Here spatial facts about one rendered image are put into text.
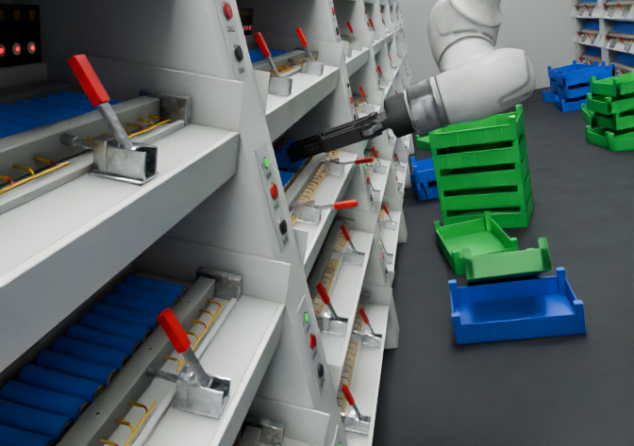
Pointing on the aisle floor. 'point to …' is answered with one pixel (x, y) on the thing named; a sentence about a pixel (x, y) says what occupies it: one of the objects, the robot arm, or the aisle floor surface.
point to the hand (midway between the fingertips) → (307, 147)
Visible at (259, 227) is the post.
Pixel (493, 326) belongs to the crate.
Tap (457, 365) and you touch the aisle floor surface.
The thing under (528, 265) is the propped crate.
